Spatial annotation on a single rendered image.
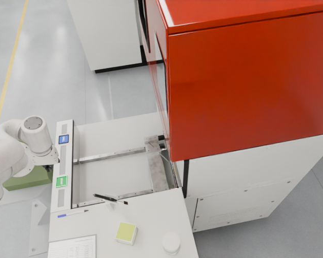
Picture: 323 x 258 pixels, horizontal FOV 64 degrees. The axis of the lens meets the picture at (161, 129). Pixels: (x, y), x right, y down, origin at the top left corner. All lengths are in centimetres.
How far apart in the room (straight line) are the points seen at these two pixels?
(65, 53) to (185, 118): 314
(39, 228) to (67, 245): 120
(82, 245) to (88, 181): 40
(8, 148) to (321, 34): 92
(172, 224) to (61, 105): 223
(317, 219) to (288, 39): 193
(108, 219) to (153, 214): 20
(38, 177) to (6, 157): 68
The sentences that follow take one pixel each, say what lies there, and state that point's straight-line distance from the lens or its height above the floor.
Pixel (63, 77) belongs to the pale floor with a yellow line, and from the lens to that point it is 346.
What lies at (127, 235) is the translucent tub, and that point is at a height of 103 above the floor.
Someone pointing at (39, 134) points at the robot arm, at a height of 140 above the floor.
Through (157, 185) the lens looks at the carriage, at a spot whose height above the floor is 88.
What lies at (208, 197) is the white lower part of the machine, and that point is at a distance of 148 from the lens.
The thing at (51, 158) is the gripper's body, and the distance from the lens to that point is 117.
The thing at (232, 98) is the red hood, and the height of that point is 155.
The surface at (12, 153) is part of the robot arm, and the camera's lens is 91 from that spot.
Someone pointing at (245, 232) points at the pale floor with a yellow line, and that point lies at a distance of 227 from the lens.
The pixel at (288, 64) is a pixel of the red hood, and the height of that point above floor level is 165.
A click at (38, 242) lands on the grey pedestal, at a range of 242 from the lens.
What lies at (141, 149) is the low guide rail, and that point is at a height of 85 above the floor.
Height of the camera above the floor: 213
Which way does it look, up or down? 54 degrees down
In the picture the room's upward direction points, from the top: 4 degrees counter-clockwise
